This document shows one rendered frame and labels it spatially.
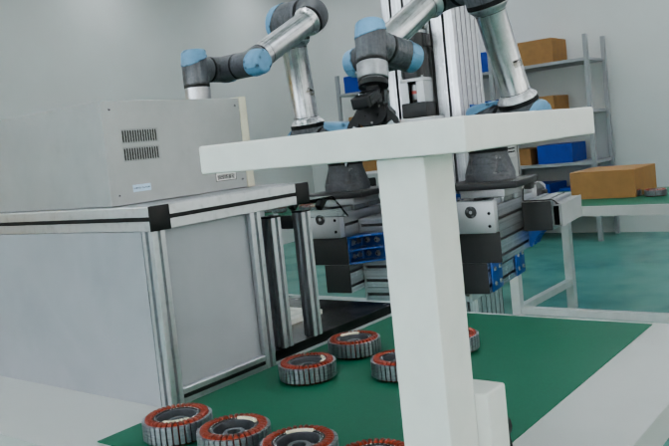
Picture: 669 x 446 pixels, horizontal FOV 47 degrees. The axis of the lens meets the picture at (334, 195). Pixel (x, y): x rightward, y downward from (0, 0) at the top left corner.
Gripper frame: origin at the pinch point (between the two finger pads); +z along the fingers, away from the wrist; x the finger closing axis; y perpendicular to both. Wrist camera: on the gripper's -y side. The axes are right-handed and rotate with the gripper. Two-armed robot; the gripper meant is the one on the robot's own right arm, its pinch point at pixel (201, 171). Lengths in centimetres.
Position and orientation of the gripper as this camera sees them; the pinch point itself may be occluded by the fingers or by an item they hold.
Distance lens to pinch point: 229.3
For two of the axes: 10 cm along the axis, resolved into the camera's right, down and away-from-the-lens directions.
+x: -8.6, 0.6, 5.0
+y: 5.0, -1.1, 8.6
